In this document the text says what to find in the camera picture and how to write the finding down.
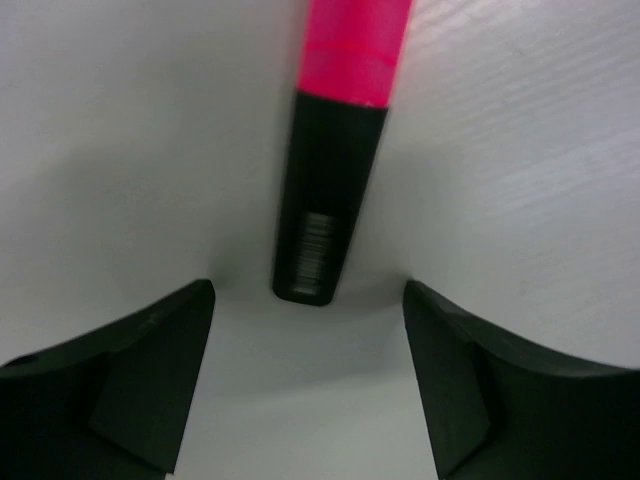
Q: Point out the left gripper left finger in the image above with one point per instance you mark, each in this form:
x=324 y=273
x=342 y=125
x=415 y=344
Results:
x=112 y=403

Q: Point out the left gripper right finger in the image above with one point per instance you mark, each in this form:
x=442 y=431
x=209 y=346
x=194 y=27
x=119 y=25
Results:
x=498 y=406

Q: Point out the pink cap black highlighter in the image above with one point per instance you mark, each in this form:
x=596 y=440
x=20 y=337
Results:
x=350 y=55

